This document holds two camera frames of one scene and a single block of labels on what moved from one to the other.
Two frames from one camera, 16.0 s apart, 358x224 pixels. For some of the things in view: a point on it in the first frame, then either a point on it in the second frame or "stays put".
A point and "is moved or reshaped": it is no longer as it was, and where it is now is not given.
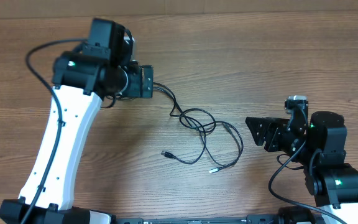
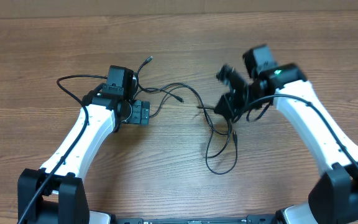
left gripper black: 135,90 to 140,114
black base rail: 204,219 stays put
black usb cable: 223,140 is moved or reshaped
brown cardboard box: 104,8 stays put
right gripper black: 273,128 to 227,101
